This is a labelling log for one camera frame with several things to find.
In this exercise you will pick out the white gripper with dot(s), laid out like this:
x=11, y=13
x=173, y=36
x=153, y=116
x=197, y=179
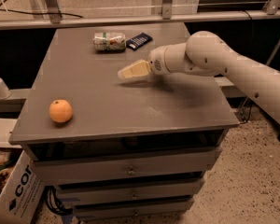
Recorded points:
x=156, y=61

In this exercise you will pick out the silver 7up soda can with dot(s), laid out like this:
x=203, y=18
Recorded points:
x=109, y=41

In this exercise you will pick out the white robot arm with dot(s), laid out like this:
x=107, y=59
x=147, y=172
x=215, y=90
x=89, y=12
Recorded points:
x=206, y=54

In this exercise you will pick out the grey drawer cabinet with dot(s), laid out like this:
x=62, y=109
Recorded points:
x=132, y=147

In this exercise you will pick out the orange fruit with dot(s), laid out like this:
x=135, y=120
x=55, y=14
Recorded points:
x=60, y=111

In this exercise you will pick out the white cardboard box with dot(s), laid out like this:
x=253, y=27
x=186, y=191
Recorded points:
x=20, y=188

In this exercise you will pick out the metal frame rail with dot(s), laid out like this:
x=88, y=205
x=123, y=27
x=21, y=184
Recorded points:
x=117, y=21

